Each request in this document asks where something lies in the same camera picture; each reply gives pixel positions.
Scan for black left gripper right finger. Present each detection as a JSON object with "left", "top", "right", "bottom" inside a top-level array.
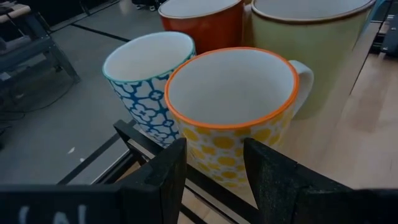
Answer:
[{"left": 243, "top": 138, "right": 368, "bottom": 224}]

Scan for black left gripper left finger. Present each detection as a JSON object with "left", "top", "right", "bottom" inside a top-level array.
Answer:
[{"left": 119, "top": 138, "right": 188, "bottom": 224}]

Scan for yellow polka dot mug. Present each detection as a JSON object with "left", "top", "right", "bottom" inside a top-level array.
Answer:
[{"left": 164, "top": 46, "right": 315, "bottom": 189}]

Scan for white mug blue pattern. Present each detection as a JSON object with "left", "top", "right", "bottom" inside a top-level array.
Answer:
[{"left": 102, "top": 30, "right": 197, "bottom": 149}]

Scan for light green mug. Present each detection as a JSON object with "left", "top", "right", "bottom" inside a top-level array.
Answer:
[{"left": 250, "top": 0, "right": 377, "bottom": 121}]

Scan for red mug white interior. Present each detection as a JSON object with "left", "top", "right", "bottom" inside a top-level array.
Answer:
[{"left": 157, "top": 0, "right": 246, "bottom": 55}]

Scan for wooden shelf black metal legs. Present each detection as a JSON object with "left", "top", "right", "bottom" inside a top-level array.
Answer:
[{"left": 113, "top": 21, "right": 383, "bottom": 224}]

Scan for black chair base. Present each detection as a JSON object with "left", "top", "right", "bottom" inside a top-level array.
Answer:
[{"left": 132, "top": 0, "right": 161, "bottom": 12}]

